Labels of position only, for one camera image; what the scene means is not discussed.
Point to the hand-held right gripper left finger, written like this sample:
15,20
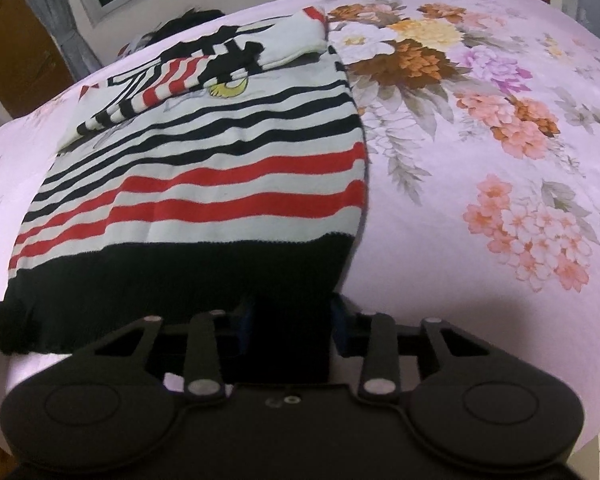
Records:
245,325

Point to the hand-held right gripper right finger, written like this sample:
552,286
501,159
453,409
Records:
340,325

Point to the striped knit cartoon sweater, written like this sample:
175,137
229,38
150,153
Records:
205,180

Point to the dark clothes pile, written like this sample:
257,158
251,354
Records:
190,20

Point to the pink floral bed sheet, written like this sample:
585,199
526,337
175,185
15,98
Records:
480,135

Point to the brown wooden door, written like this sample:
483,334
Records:
15,50

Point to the white red crumpled cloth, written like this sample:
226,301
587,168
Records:
135,45

